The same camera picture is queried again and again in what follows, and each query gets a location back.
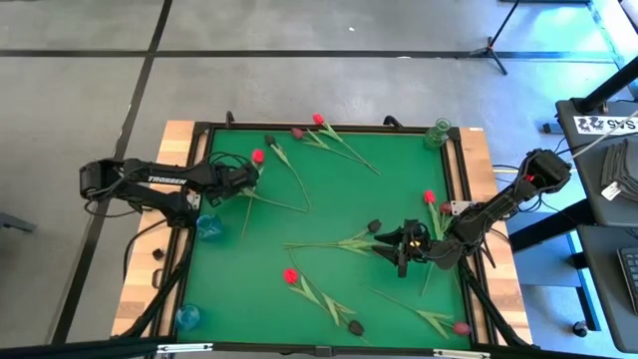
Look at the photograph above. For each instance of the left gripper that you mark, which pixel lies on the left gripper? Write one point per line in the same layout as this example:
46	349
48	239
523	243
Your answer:
234	179

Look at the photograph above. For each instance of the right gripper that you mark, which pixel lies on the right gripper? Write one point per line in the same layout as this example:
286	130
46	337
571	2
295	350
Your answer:
418	237

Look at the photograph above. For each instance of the bright red artificial tulip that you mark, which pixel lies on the bright red artificial tulip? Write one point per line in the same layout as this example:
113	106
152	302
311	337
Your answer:
429	196
318	118
290	275
257	156

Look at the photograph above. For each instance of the blue glass vase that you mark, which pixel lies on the blue glass vase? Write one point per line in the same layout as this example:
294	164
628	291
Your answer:
209	227
187	317

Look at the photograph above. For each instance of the green glass vase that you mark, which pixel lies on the green glass vase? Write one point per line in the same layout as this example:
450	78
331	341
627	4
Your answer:
437	133

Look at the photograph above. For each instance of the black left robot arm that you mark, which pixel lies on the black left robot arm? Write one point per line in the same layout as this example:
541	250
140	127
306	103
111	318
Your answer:
164	180

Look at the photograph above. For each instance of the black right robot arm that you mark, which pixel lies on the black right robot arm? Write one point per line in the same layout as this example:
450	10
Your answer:
488	209

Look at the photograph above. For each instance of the green table mat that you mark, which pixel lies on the green table mat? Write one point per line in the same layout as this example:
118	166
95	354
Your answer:
349	199

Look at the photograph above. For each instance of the small black knob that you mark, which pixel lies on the small black knob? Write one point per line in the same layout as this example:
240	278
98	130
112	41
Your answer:
158	253

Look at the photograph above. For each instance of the black support strut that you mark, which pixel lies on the black support strut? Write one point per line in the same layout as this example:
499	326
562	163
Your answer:
158	299
493	309

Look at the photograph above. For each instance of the black desk crossbar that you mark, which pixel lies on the black desk crossbar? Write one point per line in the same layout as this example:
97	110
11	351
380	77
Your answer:
548	227

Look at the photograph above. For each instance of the black desk foot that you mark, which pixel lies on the black desk foot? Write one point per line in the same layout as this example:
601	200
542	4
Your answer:
550	128

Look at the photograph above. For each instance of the black caster wheel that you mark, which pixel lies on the black caster wheel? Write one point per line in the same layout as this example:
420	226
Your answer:
579	328

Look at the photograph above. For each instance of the black desk with label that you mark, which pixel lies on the black desk with label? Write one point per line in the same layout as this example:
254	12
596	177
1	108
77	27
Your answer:
588	169

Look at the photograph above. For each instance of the black tripod stand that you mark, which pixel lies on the black tripod stand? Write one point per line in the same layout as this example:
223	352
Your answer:
490	48

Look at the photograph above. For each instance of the black desk with keyboard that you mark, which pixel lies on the black desk with keyboard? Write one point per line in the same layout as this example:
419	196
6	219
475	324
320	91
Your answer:
605	299

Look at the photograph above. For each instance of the white paper tag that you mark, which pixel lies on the white paper tag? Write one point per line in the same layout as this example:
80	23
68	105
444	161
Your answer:
610	191

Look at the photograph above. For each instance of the white printed label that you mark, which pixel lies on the white printed label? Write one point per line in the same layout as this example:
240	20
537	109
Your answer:
598	124

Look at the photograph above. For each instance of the black keyboard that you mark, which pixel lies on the black keyboard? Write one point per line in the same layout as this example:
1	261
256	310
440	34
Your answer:
630	279

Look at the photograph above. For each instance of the stack of dark grey cloths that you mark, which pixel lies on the stack of dark grey cloths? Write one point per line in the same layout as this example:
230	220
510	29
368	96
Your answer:
623	164

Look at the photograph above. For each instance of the black slanted pole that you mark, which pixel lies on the black slanted pole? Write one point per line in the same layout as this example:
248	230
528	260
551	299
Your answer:
610	86

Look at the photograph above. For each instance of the black metal bracket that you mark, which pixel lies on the black metal bracket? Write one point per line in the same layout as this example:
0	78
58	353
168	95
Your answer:
157	277

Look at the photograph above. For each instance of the silver corner bracket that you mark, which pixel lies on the silver corner bracket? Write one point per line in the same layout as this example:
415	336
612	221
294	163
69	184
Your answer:
461	354
184	348

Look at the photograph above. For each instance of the grey floor bracket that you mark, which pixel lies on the grey floor bracket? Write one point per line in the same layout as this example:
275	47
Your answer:
15	222

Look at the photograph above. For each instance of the black rail bar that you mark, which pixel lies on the black rail bar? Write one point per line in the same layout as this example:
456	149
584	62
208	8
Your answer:
75	350

